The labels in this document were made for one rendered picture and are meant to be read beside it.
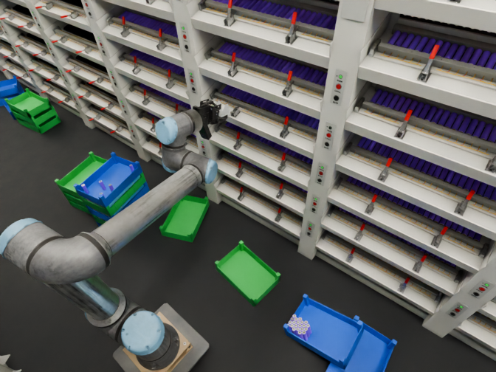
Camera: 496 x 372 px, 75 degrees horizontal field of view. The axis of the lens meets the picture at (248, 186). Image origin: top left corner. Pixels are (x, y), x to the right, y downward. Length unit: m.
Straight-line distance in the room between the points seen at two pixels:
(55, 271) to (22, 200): 1.78
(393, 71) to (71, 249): 0.99
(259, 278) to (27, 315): 1.21
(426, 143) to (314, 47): 0.47
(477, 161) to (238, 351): 1.25
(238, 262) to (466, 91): 1.34
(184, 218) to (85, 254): 1.24
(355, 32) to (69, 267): 0.98
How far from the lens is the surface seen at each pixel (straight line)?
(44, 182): 2.71
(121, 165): 2.06
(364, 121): 1.19
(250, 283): 1.80
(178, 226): 2.06
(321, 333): 1.69
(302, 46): 1.16
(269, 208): 1.86
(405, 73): 1.07
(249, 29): 1.28
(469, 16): 0.98
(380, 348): 1.78
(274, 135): 1.40
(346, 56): 1.09
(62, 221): 2.38
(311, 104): 1.24
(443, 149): 1.16
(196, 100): 1.64
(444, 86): 1.05
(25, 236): 0.98
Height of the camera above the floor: 1.63
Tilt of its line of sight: 47 degrees down
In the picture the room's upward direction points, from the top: 2 degrees counter-clockwise
